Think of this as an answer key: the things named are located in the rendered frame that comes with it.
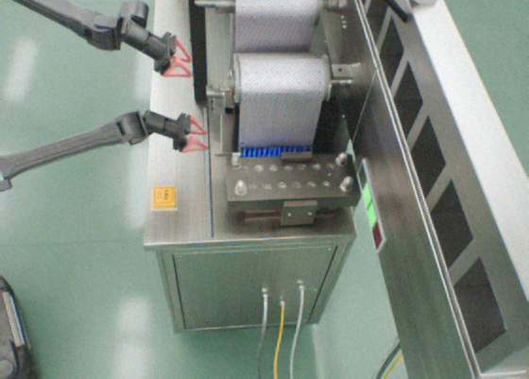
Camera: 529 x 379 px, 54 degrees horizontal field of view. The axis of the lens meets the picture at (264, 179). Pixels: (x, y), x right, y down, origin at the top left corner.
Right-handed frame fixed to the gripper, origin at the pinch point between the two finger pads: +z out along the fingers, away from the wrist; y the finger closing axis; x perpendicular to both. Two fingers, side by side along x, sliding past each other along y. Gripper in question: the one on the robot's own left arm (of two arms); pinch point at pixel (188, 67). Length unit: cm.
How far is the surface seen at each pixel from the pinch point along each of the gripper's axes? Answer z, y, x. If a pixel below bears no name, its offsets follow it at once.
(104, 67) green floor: 40, -146, -136
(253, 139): 29.7, 5.9, -7.0
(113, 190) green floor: 49, -52, -129
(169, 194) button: 18.5, 14.8, -35.3
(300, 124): 36.3, 6.1, 6.9
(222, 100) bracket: 18.4, -4.2, -7.4
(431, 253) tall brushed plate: 28, 66, 37
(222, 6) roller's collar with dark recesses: 5.8, -22.2, 9.2
